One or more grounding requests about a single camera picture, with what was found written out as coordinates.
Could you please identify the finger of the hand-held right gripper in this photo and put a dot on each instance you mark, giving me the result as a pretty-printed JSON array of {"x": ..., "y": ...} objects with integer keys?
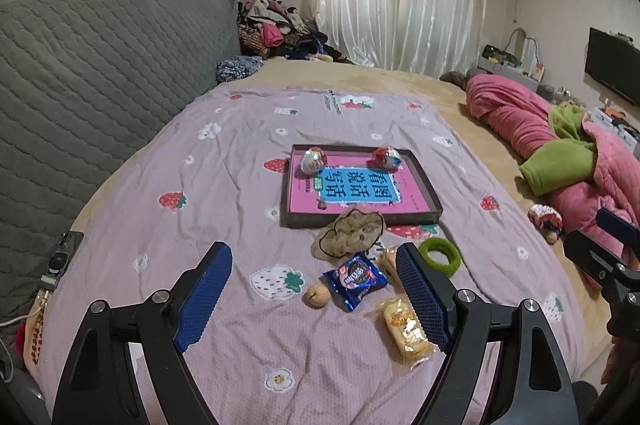
[
  {"x": 592, "y": 255},
  {"x": 614, "y": 224}
]

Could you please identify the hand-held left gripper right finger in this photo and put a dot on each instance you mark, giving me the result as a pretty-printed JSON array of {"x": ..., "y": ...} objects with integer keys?
[{"x": 422, "y": 295}]

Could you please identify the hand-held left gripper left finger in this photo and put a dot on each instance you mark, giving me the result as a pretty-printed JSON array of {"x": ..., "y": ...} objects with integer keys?
[{"x": 205, "y": 295}]

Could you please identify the yellow cake packet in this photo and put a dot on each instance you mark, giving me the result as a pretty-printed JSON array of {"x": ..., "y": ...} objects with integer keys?
[{"x": 402, "y": 327}]

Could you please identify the orange snack packet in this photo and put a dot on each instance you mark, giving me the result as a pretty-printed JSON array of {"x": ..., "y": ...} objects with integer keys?
[{"x": 387, "y": 262}]

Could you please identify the blue cookie packet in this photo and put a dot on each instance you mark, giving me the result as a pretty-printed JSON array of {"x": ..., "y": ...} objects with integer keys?
[{"x": 355, "y": 281}]

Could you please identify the small round tan pastry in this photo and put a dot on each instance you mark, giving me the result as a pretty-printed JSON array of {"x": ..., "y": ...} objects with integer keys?
[{"x": 317, "y": 296}]

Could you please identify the brown shallow tray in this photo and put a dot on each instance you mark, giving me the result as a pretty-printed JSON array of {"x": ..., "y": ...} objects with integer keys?
[{"x": 286, "y": 210}]

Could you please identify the small patterned plush toy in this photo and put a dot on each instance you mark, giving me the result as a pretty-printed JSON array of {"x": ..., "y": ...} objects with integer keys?
[{"x": 546, "y": 220}]

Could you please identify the green fleece blanket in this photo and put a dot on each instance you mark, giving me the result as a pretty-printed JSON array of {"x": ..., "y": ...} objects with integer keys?
[{"x": 555, "y": 160}]

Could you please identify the purple strawberry print blanket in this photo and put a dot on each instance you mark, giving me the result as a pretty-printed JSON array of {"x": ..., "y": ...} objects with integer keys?
[{"x": 225, "y": 205}]

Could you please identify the beige scrunchie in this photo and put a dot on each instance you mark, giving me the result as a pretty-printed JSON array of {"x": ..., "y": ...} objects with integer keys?
[{"x": 350, "y": 232}]

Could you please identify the white storage cabinet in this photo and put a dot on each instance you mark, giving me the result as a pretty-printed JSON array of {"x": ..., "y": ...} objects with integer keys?
[{"x": 612, "y": 125}]

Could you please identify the foil egg toy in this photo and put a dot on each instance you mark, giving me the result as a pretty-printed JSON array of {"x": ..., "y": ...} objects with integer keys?
[
  {"x": 387, "y": 157},
  {"x": 313, "y": 161}
]

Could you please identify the pink quilt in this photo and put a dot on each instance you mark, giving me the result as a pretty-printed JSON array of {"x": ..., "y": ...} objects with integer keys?
[{"x": 510, "y": 115}]

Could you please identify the yellow red printed bag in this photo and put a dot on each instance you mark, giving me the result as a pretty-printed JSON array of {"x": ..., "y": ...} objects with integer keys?
[{"x": 34, "y": 335}]

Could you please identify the arched vanity mirror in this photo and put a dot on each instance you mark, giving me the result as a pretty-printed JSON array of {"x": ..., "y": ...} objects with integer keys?
[{"x": 515, "y": 47}]

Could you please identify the cluttered dressing table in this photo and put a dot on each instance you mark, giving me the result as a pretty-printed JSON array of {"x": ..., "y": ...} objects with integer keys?
[{"x": 495, "y": 57}]

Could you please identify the dark brown fuzzy object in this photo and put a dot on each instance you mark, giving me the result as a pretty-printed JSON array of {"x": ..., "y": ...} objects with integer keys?
[{"x": 452, "y": 80}]

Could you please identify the blue patterned cloth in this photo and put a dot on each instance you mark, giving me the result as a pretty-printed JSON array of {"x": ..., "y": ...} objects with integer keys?
[{"x": 239, "y": 67}]

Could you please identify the grey quilted headboard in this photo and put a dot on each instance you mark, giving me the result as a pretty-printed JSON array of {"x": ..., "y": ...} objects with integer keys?
[{"x": 100, "y": 80}]

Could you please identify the pile of clothes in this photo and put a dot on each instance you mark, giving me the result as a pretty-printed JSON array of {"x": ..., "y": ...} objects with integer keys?
[{"x": 270, "y": 30}]

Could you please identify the black wall television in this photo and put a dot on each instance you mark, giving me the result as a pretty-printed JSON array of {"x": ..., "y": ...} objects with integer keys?
[{"x": 612, "y": 62}]

